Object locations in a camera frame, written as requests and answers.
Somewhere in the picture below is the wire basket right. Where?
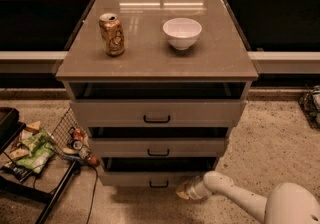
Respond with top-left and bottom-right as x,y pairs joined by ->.
298,85 -> 320,130

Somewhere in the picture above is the black power cable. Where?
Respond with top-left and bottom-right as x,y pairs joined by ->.
71,161 -> 100,224

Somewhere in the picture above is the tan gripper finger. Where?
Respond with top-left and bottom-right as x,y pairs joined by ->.
176,183 -> 189,200

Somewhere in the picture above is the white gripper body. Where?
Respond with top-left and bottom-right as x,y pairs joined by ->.
185,176 -> 211,200

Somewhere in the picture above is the grey drawer cabinet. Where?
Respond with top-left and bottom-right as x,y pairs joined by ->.
55,0 -> 259,189

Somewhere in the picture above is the grey drawer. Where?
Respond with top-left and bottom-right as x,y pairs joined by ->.
98,157 -> 218,188
89,127 -> 228,157
67,82 -> 249,128

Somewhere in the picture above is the wire mesh basket left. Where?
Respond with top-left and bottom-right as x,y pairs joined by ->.
0,107 -> 88,182

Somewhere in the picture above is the gold soda can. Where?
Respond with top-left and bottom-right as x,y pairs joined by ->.
99,13 -> 125,57

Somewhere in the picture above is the blue snack packet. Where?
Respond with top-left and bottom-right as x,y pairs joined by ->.
1,163 -> 32,182

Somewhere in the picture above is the white ceramic bowl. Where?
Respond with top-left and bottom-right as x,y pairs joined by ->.
162,18 -> 202,50

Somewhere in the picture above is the black tray stand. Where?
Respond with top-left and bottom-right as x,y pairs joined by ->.
0,106 -> 82,224

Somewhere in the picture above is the red soda can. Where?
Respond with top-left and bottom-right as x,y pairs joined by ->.
69,128 -> 84,150

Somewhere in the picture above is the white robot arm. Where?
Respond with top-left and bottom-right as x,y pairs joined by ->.
176,171 -> 320,224

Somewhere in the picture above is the green chip bag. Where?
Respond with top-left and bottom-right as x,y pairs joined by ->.
16,129 -> 55,174

